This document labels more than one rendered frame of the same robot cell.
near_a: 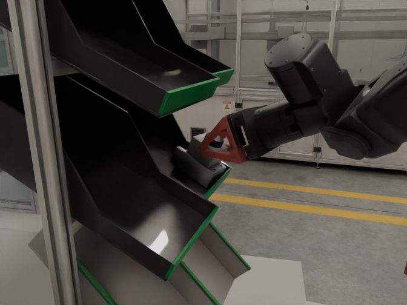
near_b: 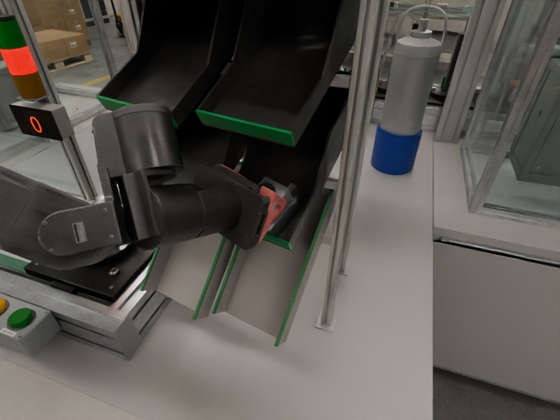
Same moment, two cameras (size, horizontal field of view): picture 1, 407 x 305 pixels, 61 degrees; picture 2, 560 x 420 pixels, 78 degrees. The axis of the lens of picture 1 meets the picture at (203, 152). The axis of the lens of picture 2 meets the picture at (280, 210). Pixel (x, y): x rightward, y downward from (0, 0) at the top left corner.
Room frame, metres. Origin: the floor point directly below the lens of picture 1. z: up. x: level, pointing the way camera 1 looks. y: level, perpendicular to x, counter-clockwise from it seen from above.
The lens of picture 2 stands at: (0.59, -0.38, 1.53)
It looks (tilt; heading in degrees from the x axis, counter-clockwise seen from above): 38 degrees down; 98
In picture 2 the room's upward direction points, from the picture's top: straight up
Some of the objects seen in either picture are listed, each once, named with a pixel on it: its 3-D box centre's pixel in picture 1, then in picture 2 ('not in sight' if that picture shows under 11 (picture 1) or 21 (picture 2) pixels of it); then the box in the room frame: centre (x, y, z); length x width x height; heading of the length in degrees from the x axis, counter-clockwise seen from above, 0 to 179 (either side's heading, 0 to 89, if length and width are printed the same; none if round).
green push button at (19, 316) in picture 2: not in sight; (21, 319); (0.04, -0.07, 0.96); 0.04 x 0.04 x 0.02
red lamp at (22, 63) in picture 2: not in sight; (18, 59); (-0.07, 0.29, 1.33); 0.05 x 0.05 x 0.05
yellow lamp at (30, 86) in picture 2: not in sight; (29, 83); (-0.07, 0.29, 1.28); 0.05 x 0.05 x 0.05
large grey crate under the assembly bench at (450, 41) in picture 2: not in sight; (434, 41); (2.01, 5.40, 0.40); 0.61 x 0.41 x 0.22; 162
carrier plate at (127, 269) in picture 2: not in sight; (107, 247); (0.10, 0.14, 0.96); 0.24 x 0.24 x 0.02; 79
